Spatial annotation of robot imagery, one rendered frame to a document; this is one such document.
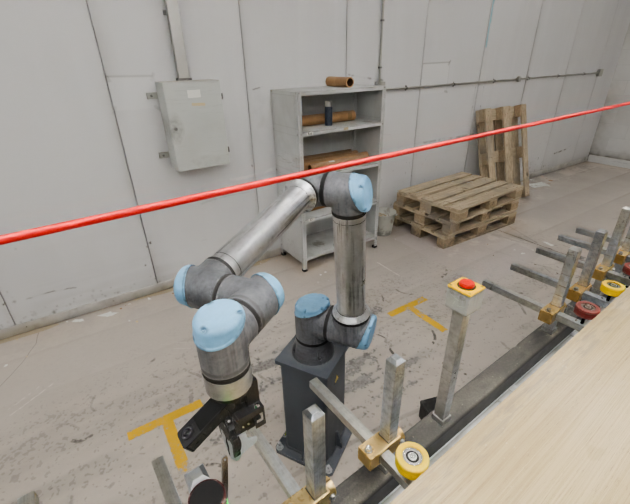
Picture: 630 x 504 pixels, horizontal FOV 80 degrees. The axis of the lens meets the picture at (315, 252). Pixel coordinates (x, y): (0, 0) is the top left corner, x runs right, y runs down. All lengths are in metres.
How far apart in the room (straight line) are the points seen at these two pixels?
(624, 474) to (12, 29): 3.31
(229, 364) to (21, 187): 2.61
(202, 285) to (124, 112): 2.39
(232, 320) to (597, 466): 0.93
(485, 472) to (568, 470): 0.19
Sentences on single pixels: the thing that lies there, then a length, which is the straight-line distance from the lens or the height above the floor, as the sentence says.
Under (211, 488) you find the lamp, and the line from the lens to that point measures 0.76.
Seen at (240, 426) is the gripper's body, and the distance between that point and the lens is 0.84.
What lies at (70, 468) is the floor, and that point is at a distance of 2.45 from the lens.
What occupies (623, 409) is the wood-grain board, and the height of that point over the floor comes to 0.90.
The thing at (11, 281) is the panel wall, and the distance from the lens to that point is 3.39.
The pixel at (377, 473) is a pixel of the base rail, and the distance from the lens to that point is 1.27.
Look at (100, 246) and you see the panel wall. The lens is 3.30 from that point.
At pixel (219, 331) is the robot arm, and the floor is 1.37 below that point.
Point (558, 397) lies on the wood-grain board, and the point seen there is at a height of 0.90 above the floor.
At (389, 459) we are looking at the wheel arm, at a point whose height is 0.82.
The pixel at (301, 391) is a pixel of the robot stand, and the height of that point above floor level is 0.46.
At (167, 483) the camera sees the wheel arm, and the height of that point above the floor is 0.86.
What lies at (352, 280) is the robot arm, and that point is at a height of 1.07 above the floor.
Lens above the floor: 1.77
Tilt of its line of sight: 27 degrees down
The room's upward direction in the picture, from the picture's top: 1 degrees counter-clockwise
